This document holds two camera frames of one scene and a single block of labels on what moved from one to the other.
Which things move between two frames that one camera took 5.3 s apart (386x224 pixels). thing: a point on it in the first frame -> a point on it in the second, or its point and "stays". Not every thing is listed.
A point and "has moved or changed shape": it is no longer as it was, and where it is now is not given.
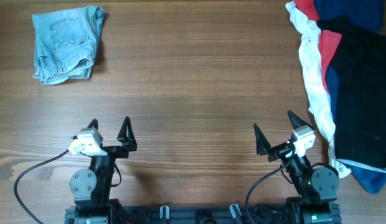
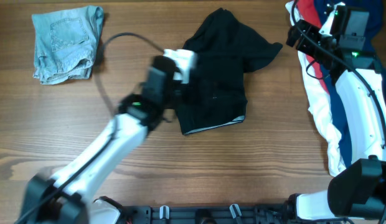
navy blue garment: (365, 14) stays
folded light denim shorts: (65, 42) stays
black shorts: (363, 104) has moved or changed shape
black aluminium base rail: (202, 214) stays
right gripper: (281, 149) -> (298, 34)
